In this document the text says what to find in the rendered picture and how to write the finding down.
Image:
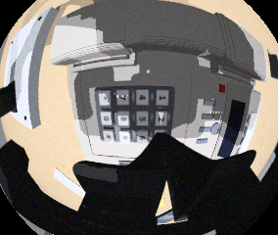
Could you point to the white sheet of paper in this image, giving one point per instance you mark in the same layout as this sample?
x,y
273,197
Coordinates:
x,y
70,184

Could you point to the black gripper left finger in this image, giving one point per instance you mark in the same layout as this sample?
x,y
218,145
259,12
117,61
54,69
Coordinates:
x,y
142,178

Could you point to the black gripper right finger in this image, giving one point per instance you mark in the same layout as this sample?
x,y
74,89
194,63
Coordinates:
x,y
191,174

